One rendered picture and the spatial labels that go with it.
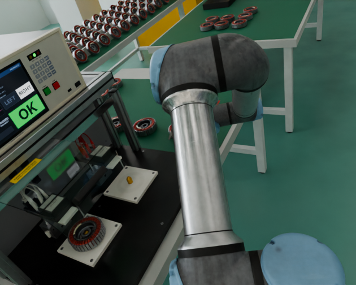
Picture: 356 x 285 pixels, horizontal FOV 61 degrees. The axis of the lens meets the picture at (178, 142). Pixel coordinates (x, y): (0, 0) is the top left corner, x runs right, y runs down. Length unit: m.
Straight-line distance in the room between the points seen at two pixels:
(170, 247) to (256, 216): 1.04
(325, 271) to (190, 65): 0.41
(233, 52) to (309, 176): 1.60
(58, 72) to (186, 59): 0.53
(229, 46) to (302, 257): 0.38
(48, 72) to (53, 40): 0.10
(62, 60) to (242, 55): 0.62
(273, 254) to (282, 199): 1.48
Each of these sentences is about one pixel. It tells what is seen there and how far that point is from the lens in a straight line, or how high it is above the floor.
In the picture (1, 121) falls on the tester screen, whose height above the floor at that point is 1.19.
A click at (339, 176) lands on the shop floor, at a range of 2.14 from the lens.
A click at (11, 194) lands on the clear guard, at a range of 0.86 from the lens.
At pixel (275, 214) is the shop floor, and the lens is 1.91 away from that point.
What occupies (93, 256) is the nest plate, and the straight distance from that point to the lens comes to 0.98.
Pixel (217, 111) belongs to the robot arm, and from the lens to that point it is 0.99.
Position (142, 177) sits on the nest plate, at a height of 0.78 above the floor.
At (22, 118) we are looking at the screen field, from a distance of 0.96.
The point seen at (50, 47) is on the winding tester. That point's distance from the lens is 1.02.
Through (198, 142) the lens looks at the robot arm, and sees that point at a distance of 0.54.
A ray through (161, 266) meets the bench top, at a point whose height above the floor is 0.75.
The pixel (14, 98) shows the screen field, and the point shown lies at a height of 1.22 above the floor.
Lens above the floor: 1.51
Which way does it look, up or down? 36 degrees down
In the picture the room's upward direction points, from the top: 17 degrees counter-clockwise
